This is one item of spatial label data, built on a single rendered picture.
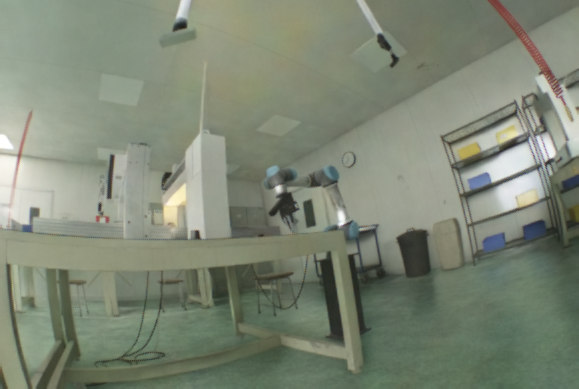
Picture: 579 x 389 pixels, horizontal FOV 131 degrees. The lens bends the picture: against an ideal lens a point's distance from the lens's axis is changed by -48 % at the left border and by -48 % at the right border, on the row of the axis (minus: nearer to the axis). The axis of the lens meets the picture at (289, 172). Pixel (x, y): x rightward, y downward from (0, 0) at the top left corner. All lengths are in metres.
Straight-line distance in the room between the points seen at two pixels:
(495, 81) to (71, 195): 7.71
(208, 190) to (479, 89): 3.95
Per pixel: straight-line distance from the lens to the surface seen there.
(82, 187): 5.82
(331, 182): 1.71
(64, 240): 0.79
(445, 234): 3.69
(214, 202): 1.03
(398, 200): 4.34
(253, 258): 0.90
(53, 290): 1.99
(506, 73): 4.34
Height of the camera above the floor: 0.67
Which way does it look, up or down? 19 degrees up
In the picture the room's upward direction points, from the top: 9 degrees counter-clockwise
